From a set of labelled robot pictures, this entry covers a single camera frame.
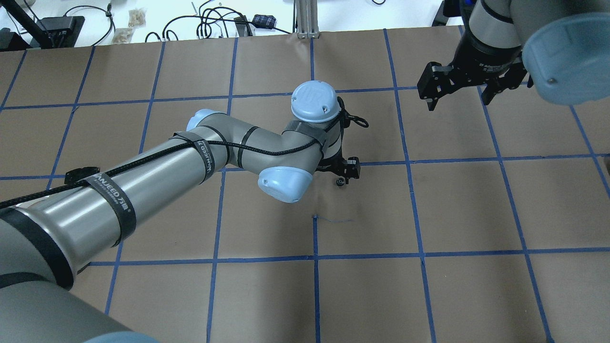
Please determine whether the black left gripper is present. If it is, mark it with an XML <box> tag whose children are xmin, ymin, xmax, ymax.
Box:
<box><xmin>316</xmin><ymin>138</ymin><xmax>360</xmax><ymax>185</ymax></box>

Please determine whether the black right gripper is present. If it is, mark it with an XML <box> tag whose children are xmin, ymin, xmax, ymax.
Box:
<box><xmin>417</xmin><ymin>43</ymin><xmax>527</xmax><ymax>111</ymax></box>

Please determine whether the small black bearing gear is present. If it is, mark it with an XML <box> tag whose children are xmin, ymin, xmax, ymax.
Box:
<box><xmin>335</xmin><ymin>177</ymin><xmax>346</xmax><ymax>187</ymax></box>

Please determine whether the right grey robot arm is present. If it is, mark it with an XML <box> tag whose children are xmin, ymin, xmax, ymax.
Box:
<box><xmin>417</xmin><ymin>0</ymin><xmax>610</xmax><ymax>111</ymax></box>

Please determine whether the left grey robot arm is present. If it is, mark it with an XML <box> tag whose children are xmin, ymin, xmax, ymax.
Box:
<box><xmin>0</xmin><ymin>81</ymin><xmax>368</xmax><ymax>343</ymax></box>

